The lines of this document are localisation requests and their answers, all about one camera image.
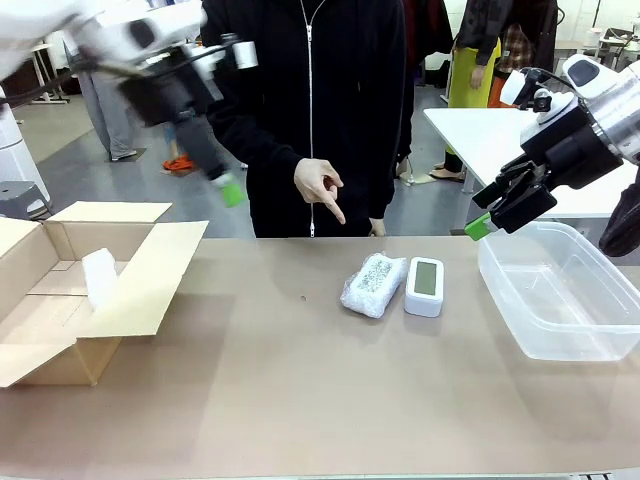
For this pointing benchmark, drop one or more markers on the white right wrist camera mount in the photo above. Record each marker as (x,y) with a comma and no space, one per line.
(542,100)

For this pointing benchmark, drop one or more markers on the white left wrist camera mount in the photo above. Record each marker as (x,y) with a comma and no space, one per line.
(240,52)

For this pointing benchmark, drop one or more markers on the clear plastic storage bin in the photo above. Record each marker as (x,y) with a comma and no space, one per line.
(550,300)

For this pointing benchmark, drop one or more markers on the unwrapped white digital clock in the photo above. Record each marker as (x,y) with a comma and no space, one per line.
(424,285)

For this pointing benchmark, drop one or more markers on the long bubble-wrapped clock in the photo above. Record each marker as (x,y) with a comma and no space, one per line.
(100,275)

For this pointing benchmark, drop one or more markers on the person in orange trousers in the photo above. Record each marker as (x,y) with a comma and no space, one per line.
(510,45)

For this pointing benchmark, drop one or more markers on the grey plastic stool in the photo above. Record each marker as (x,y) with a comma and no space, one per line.
(25,200)

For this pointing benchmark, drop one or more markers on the bubble-wrapped clock with QR label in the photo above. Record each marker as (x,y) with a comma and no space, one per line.
(372,287)

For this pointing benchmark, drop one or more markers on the open brown cardboard box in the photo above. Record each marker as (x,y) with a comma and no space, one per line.
(145,280)

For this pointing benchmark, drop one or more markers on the person in yellow apron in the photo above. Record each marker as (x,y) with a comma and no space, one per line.
(470,75)

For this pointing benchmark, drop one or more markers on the person's right hand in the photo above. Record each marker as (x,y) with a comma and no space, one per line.
(315,182)

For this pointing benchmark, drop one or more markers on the white background table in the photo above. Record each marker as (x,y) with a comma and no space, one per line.
(475,135)

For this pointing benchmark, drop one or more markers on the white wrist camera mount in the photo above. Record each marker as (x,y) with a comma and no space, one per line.
(542,100)
(240,52)

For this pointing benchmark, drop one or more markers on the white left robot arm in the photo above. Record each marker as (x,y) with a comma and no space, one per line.
(30,20)

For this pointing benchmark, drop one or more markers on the person's left hand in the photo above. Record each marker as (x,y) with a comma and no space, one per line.
(378,227)

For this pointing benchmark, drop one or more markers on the orange cloth on floor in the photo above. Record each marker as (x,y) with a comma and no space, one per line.
(179,164)

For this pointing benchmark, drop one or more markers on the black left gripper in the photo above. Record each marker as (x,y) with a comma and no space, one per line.
(170,90)

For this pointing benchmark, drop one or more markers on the person in black zip hoodie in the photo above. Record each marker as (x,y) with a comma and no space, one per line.
(280,100)

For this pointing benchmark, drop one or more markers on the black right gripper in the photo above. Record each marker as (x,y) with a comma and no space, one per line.
(575,147)

